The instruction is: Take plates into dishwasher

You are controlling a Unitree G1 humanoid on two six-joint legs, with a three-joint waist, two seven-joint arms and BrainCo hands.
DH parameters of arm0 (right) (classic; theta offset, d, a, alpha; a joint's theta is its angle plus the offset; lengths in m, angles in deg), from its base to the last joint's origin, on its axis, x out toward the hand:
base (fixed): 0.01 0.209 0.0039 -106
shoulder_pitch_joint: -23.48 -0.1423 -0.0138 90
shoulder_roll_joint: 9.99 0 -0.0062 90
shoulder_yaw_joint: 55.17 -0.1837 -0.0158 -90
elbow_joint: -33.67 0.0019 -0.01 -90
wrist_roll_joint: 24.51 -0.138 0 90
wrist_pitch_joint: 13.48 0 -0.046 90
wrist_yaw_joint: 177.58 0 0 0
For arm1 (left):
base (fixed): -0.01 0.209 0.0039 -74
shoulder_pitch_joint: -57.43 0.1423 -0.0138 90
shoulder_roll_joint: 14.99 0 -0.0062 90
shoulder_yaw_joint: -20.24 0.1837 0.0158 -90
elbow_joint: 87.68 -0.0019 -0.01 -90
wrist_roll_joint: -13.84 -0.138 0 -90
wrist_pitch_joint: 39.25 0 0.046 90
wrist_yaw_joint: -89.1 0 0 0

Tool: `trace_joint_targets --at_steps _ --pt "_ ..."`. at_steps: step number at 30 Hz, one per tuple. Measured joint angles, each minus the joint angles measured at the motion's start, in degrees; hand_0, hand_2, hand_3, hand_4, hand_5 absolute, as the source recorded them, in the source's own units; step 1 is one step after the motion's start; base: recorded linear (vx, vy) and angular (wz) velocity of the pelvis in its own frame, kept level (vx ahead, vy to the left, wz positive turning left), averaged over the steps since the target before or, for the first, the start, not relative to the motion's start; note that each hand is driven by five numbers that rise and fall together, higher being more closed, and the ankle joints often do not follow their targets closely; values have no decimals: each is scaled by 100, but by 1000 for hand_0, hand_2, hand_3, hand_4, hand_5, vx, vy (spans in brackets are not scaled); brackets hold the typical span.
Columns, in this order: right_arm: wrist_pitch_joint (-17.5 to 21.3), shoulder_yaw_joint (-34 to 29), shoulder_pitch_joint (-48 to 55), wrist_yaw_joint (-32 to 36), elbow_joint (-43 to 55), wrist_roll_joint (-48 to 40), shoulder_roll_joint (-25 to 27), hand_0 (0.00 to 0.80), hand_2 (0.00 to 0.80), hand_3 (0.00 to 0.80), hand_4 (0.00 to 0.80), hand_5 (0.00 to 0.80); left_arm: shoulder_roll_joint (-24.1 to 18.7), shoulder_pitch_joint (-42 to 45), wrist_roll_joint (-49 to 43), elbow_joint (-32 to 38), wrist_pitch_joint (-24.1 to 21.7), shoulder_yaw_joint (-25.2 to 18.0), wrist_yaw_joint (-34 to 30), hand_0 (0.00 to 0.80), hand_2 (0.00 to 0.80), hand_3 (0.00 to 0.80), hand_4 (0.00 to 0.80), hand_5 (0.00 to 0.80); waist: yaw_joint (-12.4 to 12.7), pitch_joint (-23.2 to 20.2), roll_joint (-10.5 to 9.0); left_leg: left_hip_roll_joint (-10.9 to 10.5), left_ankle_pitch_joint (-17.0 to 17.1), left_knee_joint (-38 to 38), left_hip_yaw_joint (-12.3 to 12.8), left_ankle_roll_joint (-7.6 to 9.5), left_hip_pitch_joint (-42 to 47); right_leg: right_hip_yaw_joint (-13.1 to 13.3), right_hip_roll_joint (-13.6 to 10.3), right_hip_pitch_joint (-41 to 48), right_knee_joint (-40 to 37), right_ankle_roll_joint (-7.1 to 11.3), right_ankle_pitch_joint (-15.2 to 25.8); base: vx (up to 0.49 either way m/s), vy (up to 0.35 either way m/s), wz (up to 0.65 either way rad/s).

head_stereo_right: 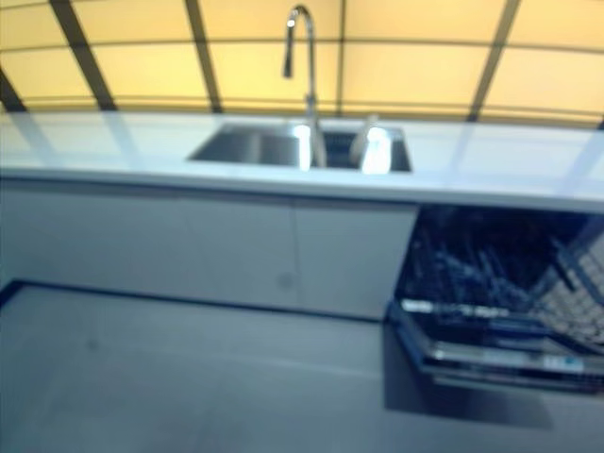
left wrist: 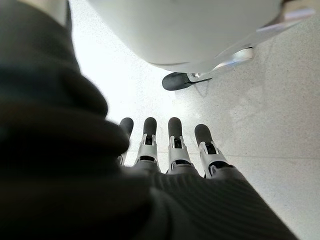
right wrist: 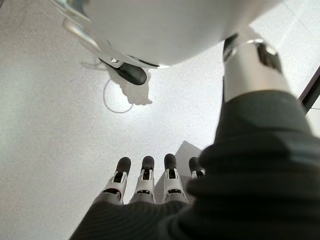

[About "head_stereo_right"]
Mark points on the white kitchen countertop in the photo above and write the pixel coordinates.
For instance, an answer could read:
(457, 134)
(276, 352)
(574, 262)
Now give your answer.
(94, 146)

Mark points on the chrome gooseneck kitchen faucet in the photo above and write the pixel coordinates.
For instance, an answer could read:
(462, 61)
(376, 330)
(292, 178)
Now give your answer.
(310, 71)

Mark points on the open dishwasher with racks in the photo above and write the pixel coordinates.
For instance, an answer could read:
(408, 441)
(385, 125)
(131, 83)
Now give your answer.
(500, 236)

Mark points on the white cabinet door wide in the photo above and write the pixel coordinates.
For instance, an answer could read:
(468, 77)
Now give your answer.
(151, 245)

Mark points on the dishwasher lower rack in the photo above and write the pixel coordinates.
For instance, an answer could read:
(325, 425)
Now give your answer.
(476, 288)

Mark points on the white cabinet door narrow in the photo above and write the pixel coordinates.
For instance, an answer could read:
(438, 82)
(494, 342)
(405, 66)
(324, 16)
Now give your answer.
(349, 259)

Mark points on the open dishwasher door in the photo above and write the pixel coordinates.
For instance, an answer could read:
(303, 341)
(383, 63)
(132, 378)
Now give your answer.
(495, 358)

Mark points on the stainless steel sink basin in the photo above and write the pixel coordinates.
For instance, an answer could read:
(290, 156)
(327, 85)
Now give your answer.
(255, 146)

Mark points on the white plate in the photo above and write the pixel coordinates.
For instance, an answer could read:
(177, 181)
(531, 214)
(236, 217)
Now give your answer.
(373, 141)

